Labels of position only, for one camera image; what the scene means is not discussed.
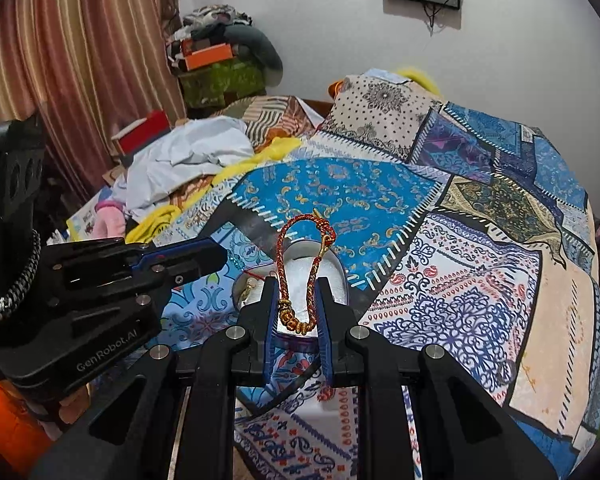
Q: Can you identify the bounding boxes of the red braided gold-bead bracelet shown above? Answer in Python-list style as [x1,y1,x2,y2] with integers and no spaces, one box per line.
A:
[274,208,339,337]

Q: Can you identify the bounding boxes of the person's left hand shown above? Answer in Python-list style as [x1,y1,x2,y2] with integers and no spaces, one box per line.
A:
[45,386,92,436]

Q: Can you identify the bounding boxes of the pink cloth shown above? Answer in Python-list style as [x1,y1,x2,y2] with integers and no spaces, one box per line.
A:
[92,199,129,239]

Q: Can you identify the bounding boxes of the grey pillow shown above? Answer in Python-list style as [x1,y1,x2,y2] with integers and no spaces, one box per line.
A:
[224,25,285,87]

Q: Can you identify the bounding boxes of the pile of clothes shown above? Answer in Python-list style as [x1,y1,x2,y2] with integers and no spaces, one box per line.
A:
[165,5,254,72]

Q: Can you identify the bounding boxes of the black white braided cable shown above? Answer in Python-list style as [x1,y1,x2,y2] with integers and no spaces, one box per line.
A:
[0,229,42,322]

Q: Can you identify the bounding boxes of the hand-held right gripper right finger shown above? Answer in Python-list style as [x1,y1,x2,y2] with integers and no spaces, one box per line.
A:
[316,276,557,480]

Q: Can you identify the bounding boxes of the black monitor cable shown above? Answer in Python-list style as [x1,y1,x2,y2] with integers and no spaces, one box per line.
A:
[422,0,462,37]

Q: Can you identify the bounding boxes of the green patterned cloth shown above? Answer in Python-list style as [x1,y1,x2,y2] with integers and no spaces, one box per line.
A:
[177,60,269,109]

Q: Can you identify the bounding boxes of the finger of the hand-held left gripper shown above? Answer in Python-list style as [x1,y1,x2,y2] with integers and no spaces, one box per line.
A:
[60,247,229,311]
[46,236,220,281]

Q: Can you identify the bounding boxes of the orange box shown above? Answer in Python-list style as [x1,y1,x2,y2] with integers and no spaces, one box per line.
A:
[182,42,234,72]

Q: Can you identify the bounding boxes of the beige dotted pillow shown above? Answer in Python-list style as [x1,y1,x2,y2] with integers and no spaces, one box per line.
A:
[319,74,444,164]

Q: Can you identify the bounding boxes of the blue patchwork blanket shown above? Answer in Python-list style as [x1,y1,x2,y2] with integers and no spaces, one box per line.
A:
[65,67,600,480]

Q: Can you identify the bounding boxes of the purple heart-shaped jewelry box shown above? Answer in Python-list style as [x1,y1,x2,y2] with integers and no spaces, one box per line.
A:
[232,240,352,357]

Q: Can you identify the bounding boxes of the striped brown cloth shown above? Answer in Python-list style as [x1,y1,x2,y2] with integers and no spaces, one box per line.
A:
[214,95,327,150]

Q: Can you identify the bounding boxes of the striped red curtain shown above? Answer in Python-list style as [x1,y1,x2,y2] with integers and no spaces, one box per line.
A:
[0,0,189,202]

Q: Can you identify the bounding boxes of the white cloth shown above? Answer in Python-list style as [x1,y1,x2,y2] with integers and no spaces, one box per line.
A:
[112,115,255,222]

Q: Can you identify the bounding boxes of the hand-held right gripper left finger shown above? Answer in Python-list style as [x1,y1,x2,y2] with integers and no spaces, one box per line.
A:
[30,276,279,480]

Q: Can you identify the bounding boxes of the red box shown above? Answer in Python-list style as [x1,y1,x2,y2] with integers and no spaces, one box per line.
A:
[111,110,172,159]

